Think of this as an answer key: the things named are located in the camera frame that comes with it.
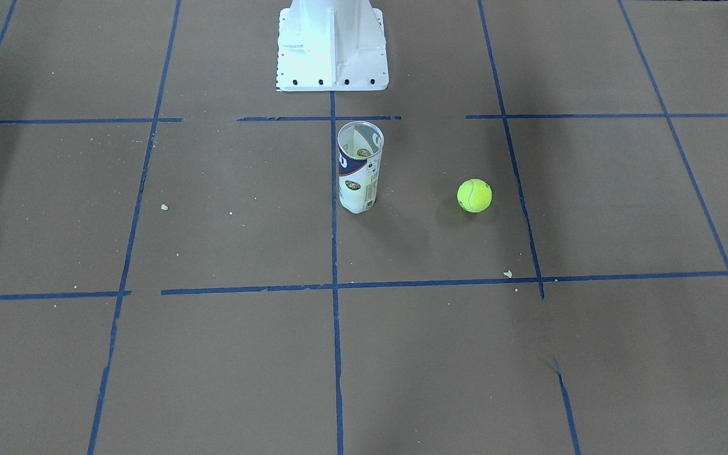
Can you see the yellow-green tennis ball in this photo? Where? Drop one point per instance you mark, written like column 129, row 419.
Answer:
column 474, row 195

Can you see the clear tennis ball can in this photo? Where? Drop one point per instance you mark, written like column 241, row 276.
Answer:
column 360, row 145

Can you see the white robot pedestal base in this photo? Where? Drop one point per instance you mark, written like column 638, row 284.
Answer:
column 331, row 45

